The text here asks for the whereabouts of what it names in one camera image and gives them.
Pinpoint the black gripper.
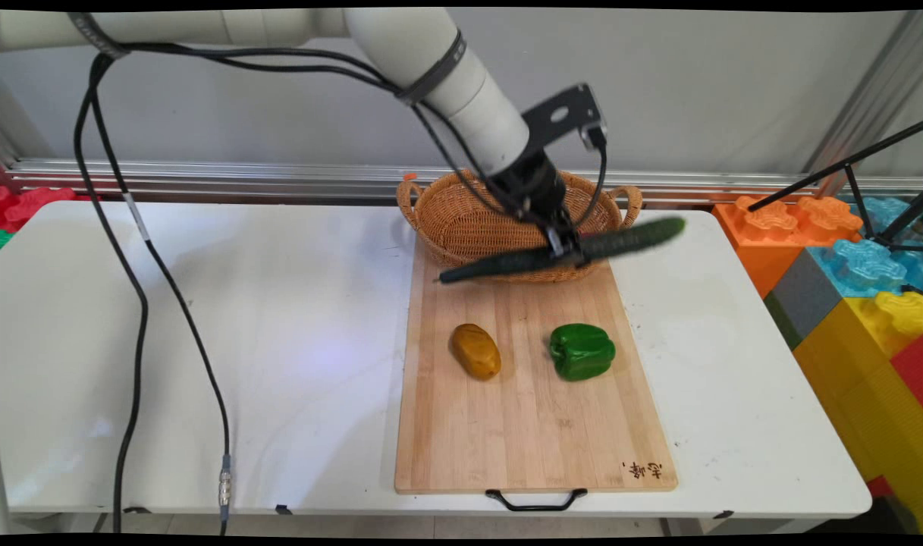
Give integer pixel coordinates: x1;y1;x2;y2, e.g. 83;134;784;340
491;152;589;264

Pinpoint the long dark green cucumber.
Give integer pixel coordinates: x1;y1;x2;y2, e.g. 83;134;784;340
438;217;687;285

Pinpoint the woven wicker basket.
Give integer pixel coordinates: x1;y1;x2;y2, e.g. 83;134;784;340
397;168;644;284

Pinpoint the green bell pepper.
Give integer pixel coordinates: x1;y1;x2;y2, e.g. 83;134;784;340
549;323;617;382

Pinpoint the brown potato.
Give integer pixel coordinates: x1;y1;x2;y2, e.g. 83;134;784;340
451;323;502;381

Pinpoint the orange giant building block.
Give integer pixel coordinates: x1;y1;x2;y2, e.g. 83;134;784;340
713;196;864;298

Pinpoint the bamboo cutting board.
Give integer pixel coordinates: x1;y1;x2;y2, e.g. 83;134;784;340
395;243;679;495

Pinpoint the grey giant building block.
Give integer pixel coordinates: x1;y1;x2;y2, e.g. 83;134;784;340
764;250;845;350

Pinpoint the black tripod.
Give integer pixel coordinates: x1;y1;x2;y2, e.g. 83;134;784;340
748;121;923;253

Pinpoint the blue giant building block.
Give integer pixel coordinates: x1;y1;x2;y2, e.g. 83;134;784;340
806;199;923;300

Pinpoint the yellow giant building block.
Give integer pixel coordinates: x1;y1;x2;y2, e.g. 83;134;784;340
793;292;923;532

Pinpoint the red giant building block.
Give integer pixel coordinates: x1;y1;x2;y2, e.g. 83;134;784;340
890;337;923;406

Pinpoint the red foam block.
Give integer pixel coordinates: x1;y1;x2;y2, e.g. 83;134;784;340
0;186;79;233

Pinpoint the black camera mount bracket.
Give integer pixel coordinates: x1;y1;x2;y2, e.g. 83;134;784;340
520;83;606;152

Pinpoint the aluminium rail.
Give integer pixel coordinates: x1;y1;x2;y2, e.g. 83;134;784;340
6;158;923;207

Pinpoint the slanted aluminium post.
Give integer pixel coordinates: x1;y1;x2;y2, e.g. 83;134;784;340
802;11;923;199

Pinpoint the black cable with metal connector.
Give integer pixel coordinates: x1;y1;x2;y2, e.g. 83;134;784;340
88;42;390;535

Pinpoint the thick black cable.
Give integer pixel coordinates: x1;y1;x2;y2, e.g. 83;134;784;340
73;44;401;533

